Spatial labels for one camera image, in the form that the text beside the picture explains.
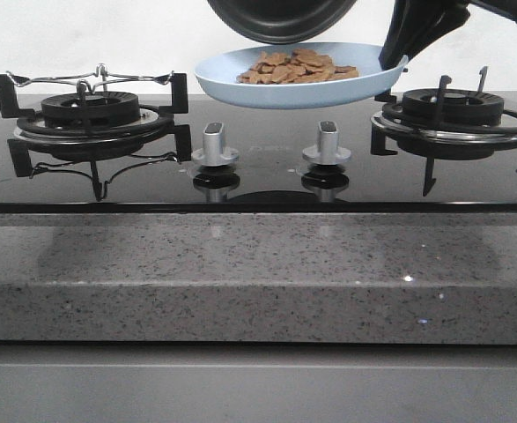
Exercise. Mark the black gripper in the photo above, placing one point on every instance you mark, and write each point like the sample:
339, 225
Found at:
416, 24

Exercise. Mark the pile of brown meat pieces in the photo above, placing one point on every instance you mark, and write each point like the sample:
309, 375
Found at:
301, 66

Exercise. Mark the black frying pan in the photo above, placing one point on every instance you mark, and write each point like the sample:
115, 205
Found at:
280, 21

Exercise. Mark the light blue plate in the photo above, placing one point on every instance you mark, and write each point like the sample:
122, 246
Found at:
217, 76

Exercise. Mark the right gas burner head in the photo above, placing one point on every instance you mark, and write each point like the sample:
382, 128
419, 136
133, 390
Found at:
451, 117

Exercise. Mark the gas burner head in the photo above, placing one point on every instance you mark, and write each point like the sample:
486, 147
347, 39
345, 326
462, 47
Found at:
110, 114
451, 117

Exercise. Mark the black right pan support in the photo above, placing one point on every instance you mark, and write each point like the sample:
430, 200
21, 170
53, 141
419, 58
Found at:
431, 153

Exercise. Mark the black pan support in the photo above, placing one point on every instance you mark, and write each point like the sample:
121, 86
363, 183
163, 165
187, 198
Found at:
431, 153
9, 83

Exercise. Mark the silver right stove knob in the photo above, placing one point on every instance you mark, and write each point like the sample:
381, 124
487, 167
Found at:
327, 150

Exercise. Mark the silver stove knob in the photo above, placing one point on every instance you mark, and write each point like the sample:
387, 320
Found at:
327, 150
215, 152

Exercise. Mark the black glass gas cooktop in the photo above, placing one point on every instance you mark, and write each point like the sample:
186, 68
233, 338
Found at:
157, 174

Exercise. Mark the silver left stove knob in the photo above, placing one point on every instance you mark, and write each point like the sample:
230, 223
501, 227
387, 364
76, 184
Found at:
215, 152

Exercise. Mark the black left pan support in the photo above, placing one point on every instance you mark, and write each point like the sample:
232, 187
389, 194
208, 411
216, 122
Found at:
9, 83

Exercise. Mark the left gas burner head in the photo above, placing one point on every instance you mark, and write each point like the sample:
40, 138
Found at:
110, 114

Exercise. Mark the grey cabinet front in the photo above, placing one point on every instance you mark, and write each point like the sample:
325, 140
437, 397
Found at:
256, 383

